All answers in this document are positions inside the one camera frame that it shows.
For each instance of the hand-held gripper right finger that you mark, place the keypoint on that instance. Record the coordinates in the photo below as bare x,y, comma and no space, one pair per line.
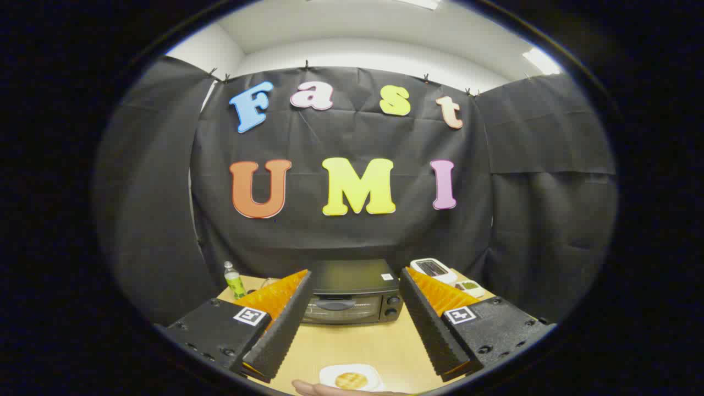
426,324

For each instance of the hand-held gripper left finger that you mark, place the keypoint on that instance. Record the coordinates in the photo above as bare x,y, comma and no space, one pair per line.
286,324

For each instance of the black toaster oven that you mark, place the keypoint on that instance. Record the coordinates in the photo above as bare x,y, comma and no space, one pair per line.
352,283

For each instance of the round bread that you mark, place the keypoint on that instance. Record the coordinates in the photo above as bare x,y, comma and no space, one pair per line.
351,380

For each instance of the white pop-up toaster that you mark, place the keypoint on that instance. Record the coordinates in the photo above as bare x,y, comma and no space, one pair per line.
434,269

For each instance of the small white tray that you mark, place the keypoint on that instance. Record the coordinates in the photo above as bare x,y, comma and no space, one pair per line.
472,287

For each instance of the green label drink bottle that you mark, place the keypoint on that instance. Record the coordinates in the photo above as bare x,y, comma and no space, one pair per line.
235,283

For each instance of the white square plate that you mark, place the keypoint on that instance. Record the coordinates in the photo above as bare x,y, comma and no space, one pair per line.
371,374

